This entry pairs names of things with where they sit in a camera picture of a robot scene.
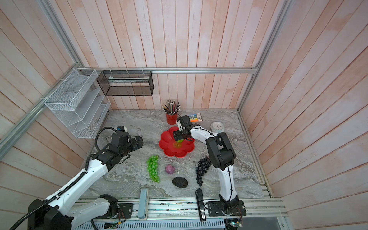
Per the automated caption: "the black mesh wall basket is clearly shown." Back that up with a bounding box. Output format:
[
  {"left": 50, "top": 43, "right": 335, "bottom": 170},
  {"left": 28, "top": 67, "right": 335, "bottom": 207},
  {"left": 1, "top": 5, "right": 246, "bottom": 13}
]
[{"left": 97, "top": 70, "right": 154, "bottom": 96}]

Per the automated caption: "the colourful sticky notes pack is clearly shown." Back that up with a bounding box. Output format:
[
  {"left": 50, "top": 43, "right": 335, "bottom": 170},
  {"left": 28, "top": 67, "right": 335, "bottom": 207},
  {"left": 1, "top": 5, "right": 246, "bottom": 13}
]
[{"left": 189, "top": 113, "right": 203, "bottom": 123}]

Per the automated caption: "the red flower fruit bowl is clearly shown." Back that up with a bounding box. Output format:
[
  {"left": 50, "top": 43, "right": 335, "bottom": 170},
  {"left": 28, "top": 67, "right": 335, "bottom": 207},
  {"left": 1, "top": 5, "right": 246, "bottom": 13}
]
[{"left": 159, "top": 127, "right": 195, "bottom": 158}]

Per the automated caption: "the dark avocado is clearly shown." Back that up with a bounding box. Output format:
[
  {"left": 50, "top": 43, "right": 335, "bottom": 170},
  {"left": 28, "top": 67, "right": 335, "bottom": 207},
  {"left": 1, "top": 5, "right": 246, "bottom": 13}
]
[{"left": 172, "top": 177, "right": 188, "bottom": 188}]

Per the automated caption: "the black stapler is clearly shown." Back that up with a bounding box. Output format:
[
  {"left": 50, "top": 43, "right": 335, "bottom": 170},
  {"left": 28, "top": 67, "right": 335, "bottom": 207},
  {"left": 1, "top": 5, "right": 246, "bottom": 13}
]
[{"left": 195, "top": 188, "right": 207, "bottom": 222}]

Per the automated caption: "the dark purple grape bunch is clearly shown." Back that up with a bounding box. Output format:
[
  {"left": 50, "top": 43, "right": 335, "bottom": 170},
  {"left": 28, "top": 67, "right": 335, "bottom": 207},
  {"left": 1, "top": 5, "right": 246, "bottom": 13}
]
[{"left": 195, "top": 156, "right": 212, "bottom": 186}]

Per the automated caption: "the aluminium front rail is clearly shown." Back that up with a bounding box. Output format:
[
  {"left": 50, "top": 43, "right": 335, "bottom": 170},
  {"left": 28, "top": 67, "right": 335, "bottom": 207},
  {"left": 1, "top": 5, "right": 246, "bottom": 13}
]
[{"left": 48, "top": 197, "right": 288, "bottom": 223}]

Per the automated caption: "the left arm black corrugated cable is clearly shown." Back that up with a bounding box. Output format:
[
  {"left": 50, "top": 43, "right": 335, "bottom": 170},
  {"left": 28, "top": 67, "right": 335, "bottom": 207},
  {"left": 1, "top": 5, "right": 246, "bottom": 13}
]
[{"left": 8, "top": 126, "right": 118, "bottom": 230}]

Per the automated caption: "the red pencil cup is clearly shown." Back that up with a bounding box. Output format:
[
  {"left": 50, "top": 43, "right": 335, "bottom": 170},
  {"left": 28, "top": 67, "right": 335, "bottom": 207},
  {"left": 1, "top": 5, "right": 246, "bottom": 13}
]
[{"left": 166, "top": 114, "right": 178, "bottom": 125}]

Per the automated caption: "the pencils bundle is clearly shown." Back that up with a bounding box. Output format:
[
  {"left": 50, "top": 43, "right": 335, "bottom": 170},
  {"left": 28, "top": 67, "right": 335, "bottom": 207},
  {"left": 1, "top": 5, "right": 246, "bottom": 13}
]
[{"left": 162, "top": 100, "right": 181, "bottom": 116}]

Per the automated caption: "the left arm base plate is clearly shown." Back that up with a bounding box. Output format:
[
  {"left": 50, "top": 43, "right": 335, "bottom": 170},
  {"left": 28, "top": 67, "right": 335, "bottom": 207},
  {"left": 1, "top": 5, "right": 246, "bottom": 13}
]
[{"left": 95, "top": 203, "right": 134, "bottom": 219}]

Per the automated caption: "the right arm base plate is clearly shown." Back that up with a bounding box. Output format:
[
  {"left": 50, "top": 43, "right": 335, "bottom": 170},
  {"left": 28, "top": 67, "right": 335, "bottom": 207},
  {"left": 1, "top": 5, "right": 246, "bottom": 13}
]
[{"left": 206, "top": 201, "right": 247, "bottom": 217}]

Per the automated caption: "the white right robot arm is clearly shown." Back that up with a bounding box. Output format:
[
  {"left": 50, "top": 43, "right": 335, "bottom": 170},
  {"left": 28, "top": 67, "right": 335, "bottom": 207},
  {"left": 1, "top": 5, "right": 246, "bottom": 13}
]
[{"left": 173, "top": 115, "right": 239, "bottom": 210}]

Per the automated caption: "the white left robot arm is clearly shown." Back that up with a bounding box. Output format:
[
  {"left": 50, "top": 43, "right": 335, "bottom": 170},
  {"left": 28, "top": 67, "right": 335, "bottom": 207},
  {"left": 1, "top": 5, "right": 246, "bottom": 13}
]
[{"left": 27, "top": 130, "right": 143, "bottom": 230}]

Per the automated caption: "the white teal alarm clock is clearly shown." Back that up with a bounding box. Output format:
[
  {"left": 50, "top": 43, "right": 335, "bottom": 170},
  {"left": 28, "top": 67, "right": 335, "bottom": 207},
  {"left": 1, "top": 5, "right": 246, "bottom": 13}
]
[{"left": 210, "top": 121, "right": 225, "bottom": 133}]

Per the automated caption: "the white mesh file organizer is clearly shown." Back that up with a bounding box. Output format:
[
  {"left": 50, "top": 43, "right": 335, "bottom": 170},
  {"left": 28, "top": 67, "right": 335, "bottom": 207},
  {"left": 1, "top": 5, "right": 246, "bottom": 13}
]
[{"left": 45, "top": 68, "right": 111, "bottom": 139}]

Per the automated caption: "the green grape bunch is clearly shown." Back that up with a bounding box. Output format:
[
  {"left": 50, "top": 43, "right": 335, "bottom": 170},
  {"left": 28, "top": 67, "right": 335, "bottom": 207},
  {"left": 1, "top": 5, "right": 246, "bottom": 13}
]
[{"left": 147, "top": 155, "right": 161, "bottom": 183}]

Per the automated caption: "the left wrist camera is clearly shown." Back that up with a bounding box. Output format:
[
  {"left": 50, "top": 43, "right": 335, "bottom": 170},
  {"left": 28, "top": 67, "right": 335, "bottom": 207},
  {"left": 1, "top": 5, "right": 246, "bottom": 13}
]
[{"left": 117, "top": 126, "right": 127, "bottom": 132}]

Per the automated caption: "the purple round fruit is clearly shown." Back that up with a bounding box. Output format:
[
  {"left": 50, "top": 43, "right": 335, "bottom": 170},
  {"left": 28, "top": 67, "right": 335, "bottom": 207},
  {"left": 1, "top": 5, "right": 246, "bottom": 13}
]
[{"left": 165, "top": 164, "right": 175, "bottom": 174}]

